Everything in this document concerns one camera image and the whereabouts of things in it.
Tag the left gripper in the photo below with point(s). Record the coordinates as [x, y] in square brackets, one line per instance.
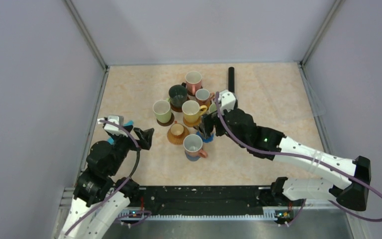
[145, 137]

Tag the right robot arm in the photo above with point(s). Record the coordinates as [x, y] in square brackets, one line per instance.
[340, 180]

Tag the brown ringed wooden coaster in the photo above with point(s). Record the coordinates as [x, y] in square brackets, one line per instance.
[176, 109]

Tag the dark green mug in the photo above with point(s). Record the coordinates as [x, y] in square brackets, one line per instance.
[177, 95]

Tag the yellow mug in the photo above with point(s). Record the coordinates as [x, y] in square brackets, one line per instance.
[192, 111]

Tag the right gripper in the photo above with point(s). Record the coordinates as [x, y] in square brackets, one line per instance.
[209, 120]

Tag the grey blue coaster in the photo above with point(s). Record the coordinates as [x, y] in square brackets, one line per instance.
[192, 158]

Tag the blue flower coaster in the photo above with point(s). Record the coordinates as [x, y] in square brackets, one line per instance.
[206, 140]

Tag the light wooden coaster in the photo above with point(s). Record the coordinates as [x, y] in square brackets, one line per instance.
[192, 124]

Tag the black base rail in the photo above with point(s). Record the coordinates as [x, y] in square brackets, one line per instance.
[207, 202]

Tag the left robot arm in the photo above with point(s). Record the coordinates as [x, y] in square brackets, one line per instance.
[98, 200]

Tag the pale green cup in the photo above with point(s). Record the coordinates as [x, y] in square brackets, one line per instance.
[162, 110]

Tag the small pink cup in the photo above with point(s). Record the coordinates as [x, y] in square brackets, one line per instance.
[204, 97]

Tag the black microphone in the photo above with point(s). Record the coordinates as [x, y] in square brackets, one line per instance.
[231, 79]

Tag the woven rattan coaster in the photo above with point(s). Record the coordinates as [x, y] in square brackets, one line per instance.
[179, 140]

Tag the light green mug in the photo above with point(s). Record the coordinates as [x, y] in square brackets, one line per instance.
[212, 108]

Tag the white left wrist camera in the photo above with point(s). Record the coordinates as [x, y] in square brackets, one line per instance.
[111, 123]

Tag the small yellow cup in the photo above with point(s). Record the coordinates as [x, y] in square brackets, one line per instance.
[177, 130]

